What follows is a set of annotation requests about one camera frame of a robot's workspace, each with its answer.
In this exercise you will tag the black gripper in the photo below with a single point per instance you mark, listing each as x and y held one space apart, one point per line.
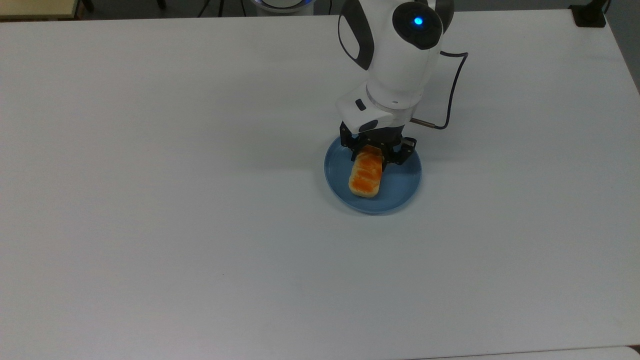
380 135

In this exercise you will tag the orange glazed bread loaf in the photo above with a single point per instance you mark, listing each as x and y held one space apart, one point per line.
366 175

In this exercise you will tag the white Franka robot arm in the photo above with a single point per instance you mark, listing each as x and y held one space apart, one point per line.
395 55

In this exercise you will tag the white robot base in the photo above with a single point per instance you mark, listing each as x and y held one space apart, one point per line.
283 4

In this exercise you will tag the blue round plate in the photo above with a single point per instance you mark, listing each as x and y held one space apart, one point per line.
400 185

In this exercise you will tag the yellow wooden table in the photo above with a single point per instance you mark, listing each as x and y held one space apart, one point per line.
37 7

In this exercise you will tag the black table clamp mount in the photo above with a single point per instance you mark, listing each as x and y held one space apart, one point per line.
590 15

